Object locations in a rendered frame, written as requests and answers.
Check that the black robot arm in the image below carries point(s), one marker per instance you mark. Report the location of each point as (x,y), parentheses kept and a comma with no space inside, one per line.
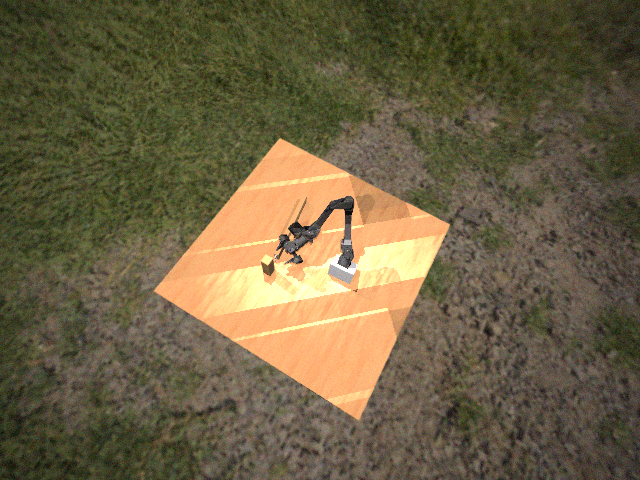
(296,229)

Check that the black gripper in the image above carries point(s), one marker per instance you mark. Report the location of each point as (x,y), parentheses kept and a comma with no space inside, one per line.
(297,258)

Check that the brown wooden post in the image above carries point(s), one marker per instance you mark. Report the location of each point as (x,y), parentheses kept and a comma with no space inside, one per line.
(267,265)

